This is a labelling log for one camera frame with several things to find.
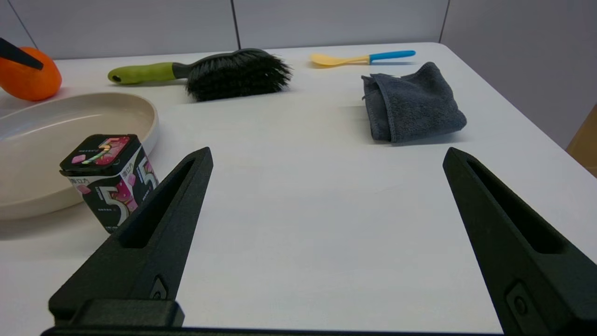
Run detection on yellow spoon with blue handle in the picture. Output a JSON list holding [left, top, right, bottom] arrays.
[[310, 50, 417, 68]]

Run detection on folded dark grey cloth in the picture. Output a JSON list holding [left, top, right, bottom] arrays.
[[361, 62, 467, 143]]

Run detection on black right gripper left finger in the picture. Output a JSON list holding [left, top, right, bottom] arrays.
[[49, 147, 214, 327]]

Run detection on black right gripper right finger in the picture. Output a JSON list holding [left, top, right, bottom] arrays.
[[443, 147, 597, 336]]

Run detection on black chewing gum box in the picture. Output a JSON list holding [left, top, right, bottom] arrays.
[[59, 134, 159, 233]]

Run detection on black brush with green handle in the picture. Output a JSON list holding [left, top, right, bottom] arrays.
[[107, 48, 293, 102]]

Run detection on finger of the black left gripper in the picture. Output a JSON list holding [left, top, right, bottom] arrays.
[[0, 37, 44, 71]]

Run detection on orange fruit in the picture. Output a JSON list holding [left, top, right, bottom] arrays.
[[0, 47, 62, 102]]

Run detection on beige round plate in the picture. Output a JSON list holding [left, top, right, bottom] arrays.
[[0, 92, 160, 221]]

